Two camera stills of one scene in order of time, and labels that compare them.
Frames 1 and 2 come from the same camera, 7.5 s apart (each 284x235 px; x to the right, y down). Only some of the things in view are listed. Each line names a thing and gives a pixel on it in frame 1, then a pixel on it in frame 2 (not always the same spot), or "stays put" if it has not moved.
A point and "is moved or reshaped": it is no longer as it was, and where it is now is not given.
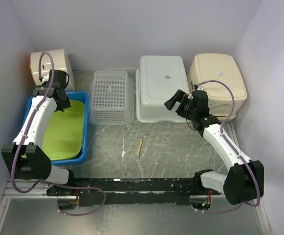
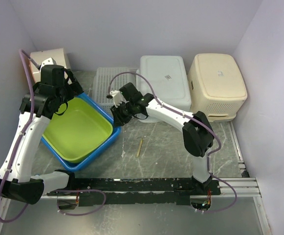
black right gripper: x=180 y=96 -> x=119 y=120
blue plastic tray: x=80 y=96 -> x=70 y=166
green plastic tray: x=63 y=136 is moved or reshaped
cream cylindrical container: x=61 y=62 stays put
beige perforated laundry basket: x=222 y=67 stays put
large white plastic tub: x=159 y=78 stays put
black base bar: x=143 y=191 stays put
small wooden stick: x=140 y=147 stays put
